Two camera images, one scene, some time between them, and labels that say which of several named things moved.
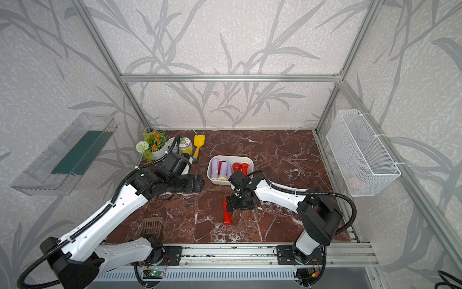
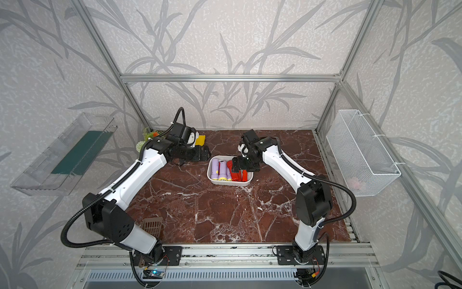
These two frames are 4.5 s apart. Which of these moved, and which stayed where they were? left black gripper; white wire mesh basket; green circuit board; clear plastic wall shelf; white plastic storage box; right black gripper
Moved: right black gripper; left black gripper
Stayed: clear plastic wall shelf; green circuit board; white wire mesh basket; white plastic storage box
